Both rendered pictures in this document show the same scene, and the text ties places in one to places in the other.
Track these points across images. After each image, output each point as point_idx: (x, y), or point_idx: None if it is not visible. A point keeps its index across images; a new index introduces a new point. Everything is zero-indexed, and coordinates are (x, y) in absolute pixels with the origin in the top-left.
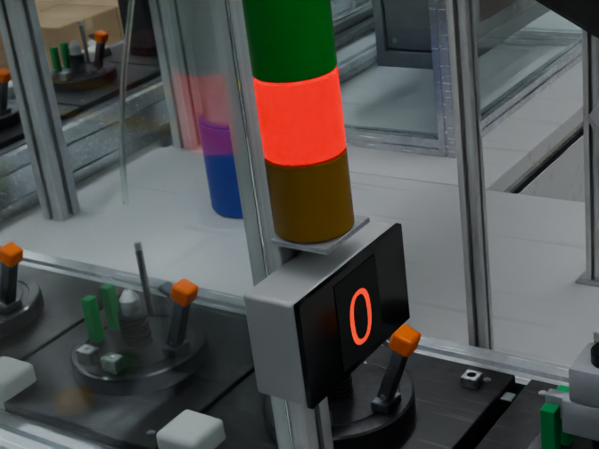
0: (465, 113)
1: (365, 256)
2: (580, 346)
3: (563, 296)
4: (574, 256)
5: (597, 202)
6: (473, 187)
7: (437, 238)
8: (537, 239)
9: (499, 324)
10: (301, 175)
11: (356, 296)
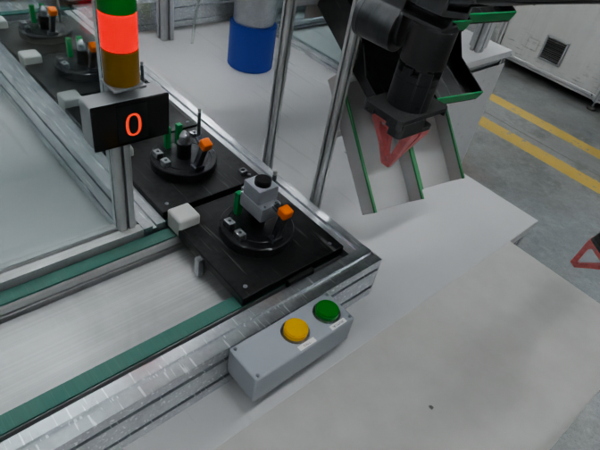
0: (279, 57)
1: (140, 100)
2: None
3: (335, 155)
4: None
5: None
6: (276, 92)
7: (306, 111)
8: None
9: (299, 156)
10: (108, 56)
11: (131, 115)
